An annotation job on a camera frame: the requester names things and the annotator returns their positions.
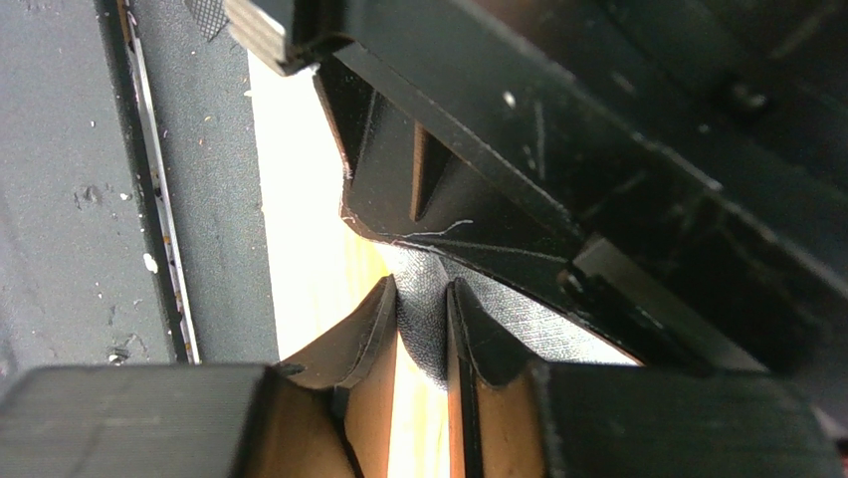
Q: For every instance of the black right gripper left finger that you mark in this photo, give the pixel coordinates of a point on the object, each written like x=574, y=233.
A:
x=326, y=410

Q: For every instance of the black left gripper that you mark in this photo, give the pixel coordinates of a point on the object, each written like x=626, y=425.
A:
x=662, y=182

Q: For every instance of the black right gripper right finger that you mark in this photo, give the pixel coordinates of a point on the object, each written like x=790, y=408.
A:
x=493, y=419

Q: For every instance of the light grey cloth napkin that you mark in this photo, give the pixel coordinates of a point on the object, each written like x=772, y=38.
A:
x=445, y=309

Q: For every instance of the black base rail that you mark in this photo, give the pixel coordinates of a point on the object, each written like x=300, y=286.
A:
x=132, y=229

